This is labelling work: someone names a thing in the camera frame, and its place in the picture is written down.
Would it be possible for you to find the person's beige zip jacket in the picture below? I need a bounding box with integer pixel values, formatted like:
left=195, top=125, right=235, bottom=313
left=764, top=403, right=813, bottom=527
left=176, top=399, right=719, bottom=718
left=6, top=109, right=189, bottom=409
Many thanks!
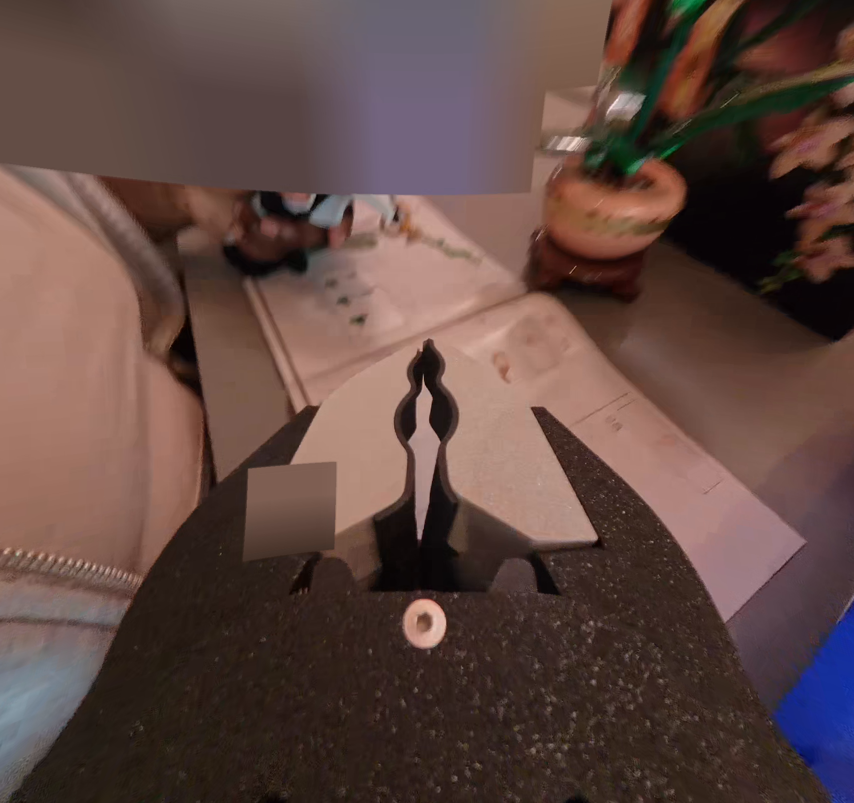
left=0, top=166, right=208, bottom=803

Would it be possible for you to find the beige round flower pot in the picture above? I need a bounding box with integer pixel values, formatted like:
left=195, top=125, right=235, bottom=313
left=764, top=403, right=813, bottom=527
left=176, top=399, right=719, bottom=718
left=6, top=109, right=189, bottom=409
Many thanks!
left=544, top=156, right=688, bottom=260

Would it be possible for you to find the person's left forearm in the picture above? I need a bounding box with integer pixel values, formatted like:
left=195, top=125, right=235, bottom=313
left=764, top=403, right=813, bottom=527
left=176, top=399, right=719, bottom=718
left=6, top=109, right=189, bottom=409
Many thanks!
left=100, top=176, right=249, bottom=244

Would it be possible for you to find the open brick instruction booklet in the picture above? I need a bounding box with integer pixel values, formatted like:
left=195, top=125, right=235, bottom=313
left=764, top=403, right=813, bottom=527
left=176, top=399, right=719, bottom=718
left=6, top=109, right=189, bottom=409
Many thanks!
left=243, top=199, right=808, bottom=624

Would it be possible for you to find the blue box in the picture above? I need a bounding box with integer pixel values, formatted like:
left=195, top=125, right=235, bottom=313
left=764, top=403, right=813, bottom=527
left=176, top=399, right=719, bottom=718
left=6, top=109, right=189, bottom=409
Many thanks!
left=774, top=606, right=854, bottom=803

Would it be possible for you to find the pink flower spray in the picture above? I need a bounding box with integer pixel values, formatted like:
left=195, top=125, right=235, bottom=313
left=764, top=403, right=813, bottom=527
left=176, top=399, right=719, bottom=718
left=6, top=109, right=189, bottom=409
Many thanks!
left=761, top=16, right=854, bottom=293

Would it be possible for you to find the green plant with orange flowers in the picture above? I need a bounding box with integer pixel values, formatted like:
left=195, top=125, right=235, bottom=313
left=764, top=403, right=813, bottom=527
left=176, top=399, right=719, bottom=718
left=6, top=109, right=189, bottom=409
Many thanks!
left=580, top=0, right=854, bottom=177

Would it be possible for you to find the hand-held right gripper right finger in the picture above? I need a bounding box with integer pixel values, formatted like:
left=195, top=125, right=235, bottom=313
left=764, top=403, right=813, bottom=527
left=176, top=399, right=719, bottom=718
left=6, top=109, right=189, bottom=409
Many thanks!
left=422, top=339, right=599, bottom=592

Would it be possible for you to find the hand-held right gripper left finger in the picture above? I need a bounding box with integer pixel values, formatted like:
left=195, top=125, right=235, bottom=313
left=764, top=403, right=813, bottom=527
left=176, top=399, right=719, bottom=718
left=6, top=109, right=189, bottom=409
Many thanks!
left=294, top=346, right=428, bottom=590

